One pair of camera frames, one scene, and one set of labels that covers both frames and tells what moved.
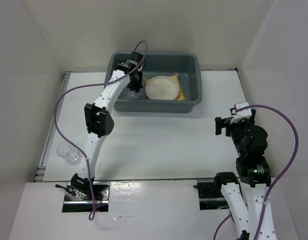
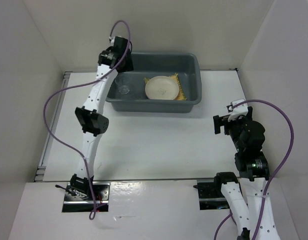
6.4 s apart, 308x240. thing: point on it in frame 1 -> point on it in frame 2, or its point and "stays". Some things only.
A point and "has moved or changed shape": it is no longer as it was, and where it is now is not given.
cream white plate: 162,87 stays
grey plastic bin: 171,83 stays
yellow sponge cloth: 181,95 stays
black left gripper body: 136,83 -> 128,64
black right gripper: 220,122 stays
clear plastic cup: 133,95 has moved or changed shape
